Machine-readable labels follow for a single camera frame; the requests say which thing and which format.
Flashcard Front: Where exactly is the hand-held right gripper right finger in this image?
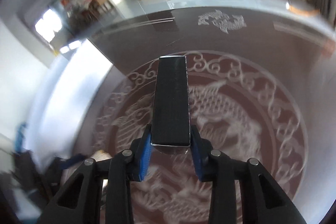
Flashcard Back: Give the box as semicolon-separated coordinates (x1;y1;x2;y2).
189;125;307;224

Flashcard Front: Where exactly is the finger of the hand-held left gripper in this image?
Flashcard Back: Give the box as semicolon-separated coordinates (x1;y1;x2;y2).
60;153;86;170

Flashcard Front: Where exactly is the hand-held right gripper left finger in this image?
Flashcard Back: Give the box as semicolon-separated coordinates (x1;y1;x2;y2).
37;126;152;224

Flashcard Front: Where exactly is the black rectangular box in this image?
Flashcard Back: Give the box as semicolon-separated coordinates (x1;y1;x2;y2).
150;55;191;155

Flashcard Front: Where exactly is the large white box cardboard bottom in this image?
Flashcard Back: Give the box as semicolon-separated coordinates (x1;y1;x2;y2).
26;39;114;161

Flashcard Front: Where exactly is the blue cloth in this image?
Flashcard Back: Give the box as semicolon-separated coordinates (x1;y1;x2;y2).
14;122;28;153

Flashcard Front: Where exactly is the dining table with chairs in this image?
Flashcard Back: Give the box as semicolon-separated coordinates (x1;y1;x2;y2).
67;4;92;33

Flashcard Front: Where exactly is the wooden sideboard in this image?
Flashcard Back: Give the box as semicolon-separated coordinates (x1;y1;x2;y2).
92;0;116;14

